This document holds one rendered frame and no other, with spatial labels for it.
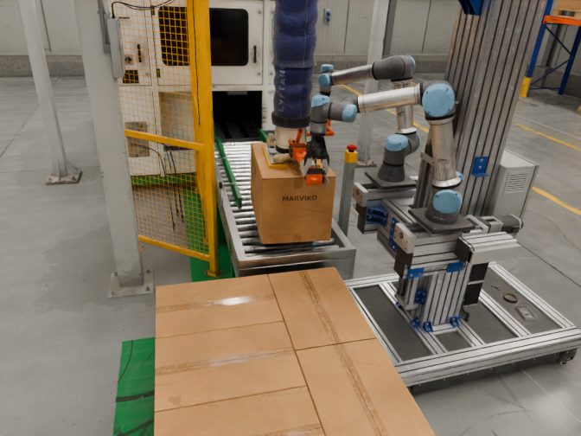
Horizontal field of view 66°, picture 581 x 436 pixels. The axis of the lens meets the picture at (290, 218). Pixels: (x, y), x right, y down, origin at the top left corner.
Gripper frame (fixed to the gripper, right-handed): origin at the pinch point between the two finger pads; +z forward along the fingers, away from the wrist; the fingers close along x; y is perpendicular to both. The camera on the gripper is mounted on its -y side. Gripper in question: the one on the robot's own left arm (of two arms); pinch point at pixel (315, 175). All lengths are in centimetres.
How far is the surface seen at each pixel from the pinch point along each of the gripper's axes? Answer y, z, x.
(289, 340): -33, 67, 15
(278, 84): 55, -30, 9
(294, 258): 27, 62, 0
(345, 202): 86, 56, -48
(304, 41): 49, -52, -2
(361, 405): -72, 67, -6
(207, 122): 100, 3, 46
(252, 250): 48, 68, 22
